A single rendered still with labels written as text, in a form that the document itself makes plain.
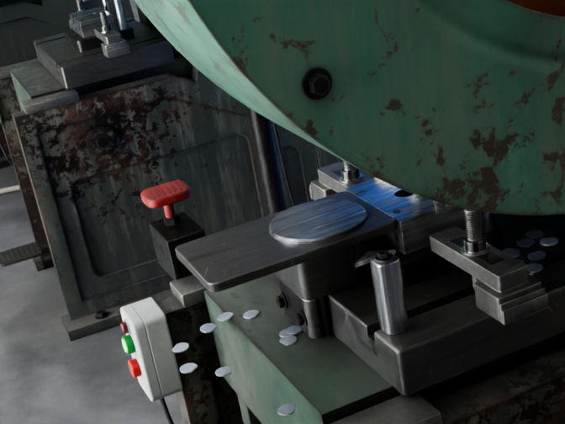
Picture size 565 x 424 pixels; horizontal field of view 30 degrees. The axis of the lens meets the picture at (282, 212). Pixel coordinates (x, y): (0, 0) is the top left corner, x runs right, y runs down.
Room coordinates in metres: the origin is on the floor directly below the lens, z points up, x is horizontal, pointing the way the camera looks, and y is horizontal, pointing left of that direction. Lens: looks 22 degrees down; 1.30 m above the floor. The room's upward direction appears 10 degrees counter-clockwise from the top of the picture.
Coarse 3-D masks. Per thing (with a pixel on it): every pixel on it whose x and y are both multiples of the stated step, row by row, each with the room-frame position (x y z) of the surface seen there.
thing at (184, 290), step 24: (192, 288) 1.39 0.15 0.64; (168, 312) 1.37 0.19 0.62; (192, 312) 1.38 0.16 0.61; (192, 336) 1.37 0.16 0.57; (192, 360) 1.37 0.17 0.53; (216, 360) 1.39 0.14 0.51; (192, 384) 1.37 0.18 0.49; (216, 384) 1.39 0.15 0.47; (192, 408) 1.37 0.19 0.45; (216, 408) 1.38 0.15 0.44
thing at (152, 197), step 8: (168, 184) 1.51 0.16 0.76; (176, 184) 1.50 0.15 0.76; (184, 184) 1.50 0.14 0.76; (144, 192) 1.50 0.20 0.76; (152, 192) 1.49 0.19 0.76; (160, 192) 1.49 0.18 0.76; (168, 192) 1.48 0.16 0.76; (176, 192) 1.48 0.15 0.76; (184, 192) 1.48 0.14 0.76; (144, 200) 1.48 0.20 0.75; (152, 200) 1.46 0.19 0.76; (160, 200) 1.46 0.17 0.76; (168, 200) 1.47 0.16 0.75; (176, 200) 1.47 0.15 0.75; (152, 208) 1.46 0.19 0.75; (168, 208) 1.49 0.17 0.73; (168, 216) 1.49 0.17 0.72
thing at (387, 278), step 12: (384, 252) 1.05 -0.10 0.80; (372, 264) 1.05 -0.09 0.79; (384, 264) 1.04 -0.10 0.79; (396, 264) 1.04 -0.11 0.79; (372, 276) 1.06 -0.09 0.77; (384, 276) 1.04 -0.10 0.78; (396, 276) 1.04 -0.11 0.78; (384, 288) 1.04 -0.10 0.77; (396, 288) 1.04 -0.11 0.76; (384, 300) 1.04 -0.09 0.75; (396, 300) 1.04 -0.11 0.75; (384, 312) 1.04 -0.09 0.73; (396, 312) 1.04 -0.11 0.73; (384, 324) 1.04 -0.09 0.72; (396, 324) 1.04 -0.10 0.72; (408, 324) 1.05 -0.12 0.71
